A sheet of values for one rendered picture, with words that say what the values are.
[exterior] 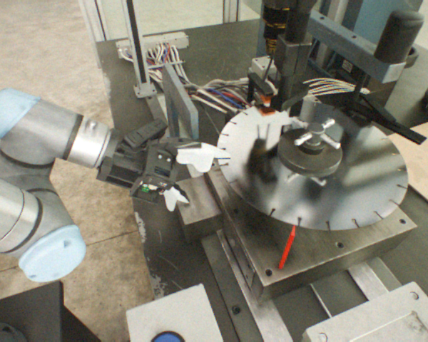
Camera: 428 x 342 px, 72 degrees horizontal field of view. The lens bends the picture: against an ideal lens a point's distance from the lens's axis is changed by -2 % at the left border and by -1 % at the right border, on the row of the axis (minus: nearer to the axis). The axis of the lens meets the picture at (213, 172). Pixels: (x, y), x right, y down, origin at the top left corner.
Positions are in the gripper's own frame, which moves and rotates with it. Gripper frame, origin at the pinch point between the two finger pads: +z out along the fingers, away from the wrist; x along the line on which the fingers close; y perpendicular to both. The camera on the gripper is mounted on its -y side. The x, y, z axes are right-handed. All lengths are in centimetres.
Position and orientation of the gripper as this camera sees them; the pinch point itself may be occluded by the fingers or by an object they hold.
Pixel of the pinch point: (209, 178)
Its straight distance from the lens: 57.3
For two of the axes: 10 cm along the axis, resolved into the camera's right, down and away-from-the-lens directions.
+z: 8.4, 3.3, 4.3
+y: 0.5, 7.4, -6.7
